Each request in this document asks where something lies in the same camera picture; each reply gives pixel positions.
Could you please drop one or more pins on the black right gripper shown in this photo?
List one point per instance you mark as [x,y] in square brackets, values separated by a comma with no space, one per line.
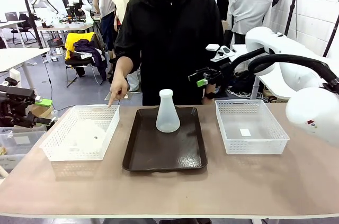
[213,77]

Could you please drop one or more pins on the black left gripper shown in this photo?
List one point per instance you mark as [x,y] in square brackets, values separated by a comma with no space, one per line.
[13,102]

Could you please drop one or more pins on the translucent plastic Erlenmeyer flask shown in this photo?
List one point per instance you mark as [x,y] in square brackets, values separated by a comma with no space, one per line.
[167,118]

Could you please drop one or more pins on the person's right forearm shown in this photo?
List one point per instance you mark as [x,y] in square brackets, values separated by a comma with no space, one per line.
[124,66]

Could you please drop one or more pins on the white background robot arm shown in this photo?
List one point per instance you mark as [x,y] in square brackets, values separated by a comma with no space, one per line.
[43,7]
[83,4]

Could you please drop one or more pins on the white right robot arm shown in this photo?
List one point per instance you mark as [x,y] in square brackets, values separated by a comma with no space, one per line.
[291,49]

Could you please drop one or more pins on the person's right hand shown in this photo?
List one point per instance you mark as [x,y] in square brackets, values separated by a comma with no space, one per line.
[119,86]

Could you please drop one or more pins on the cardboard box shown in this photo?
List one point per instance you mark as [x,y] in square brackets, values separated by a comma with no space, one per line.
[41,111]

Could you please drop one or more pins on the black wristwatch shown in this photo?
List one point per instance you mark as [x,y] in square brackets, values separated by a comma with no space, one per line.
[209,95]

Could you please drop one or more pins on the clear plastic storage bin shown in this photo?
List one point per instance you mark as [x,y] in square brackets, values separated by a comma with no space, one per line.
[16,144]

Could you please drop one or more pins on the white perforated plastic basket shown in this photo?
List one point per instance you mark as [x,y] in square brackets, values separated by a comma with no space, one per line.
[66,150]

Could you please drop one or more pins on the person in black hoodie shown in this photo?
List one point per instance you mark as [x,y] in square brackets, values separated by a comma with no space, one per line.
[169,36]

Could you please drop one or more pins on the translucent plastic vessel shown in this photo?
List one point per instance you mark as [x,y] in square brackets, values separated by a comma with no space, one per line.
[91,134]

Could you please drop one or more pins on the chair with metal legs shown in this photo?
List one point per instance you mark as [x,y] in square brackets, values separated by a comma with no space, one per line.
[79,67]

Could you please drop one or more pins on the white desk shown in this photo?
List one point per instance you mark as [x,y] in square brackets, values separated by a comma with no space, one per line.
[18,57]

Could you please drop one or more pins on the white rectangular label sticker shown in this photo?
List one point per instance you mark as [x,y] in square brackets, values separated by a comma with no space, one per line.
[245,132]

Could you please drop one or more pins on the dark purple cloth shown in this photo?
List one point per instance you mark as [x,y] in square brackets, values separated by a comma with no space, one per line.
[92,54]

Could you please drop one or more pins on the yellow cloth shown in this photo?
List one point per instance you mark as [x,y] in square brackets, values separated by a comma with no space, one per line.
[72,41]

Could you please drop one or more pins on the dark brown plastic tray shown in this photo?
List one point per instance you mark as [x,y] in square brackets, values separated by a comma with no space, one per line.
[164,150]

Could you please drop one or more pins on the black office chair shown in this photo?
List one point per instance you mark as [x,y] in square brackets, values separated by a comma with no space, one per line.
[22,29]

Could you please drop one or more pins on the white basket with label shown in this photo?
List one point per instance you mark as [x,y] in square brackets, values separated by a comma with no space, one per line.
[251,144]

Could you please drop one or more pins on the black tripod stand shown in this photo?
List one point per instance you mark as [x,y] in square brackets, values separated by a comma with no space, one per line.
[292,4]
[332,36]
[31,20]

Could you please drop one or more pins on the mannequin with white shirt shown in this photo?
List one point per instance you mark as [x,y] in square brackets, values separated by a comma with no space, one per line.
[250,1]

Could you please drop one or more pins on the mannequin with white tank top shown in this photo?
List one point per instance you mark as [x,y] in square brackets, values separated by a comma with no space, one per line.
[104,1]

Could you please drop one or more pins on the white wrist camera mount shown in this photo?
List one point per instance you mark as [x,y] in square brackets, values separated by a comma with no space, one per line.
[219,52]

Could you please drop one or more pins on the white box on bracket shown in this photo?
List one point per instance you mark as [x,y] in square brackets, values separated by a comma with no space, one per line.
[15,75]

